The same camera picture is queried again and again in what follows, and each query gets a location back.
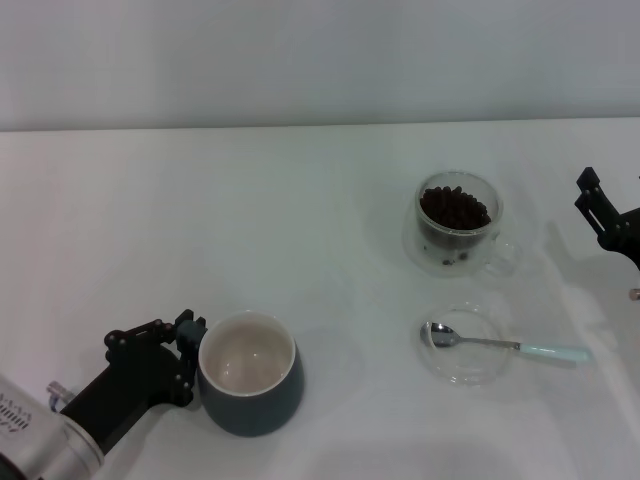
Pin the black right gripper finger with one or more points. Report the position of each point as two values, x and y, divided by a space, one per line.
589 177
590 210

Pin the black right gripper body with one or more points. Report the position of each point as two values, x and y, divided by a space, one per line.
625 232

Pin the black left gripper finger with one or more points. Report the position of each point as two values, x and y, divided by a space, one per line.
140 337
184 380

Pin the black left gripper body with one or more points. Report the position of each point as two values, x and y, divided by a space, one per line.
125 390

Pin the dark blue ceramic mug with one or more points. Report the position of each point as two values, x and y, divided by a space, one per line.
255 410

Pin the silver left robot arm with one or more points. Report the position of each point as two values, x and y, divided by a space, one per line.
30 440

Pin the pile of coffee beans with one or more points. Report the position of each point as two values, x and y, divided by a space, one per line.
452 207

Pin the silver right wrist connector plug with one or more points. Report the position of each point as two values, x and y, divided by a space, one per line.
635 293

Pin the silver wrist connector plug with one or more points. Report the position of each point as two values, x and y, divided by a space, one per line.
635 293
57 392

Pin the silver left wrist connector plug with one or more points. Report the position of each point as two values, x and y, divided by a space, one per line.
57 392

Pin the clear glass saucer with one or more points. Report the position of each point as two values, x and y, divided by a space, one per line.
465 370

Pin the double-wall glass cup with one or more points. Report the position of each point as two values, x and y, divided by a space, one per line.
492 200

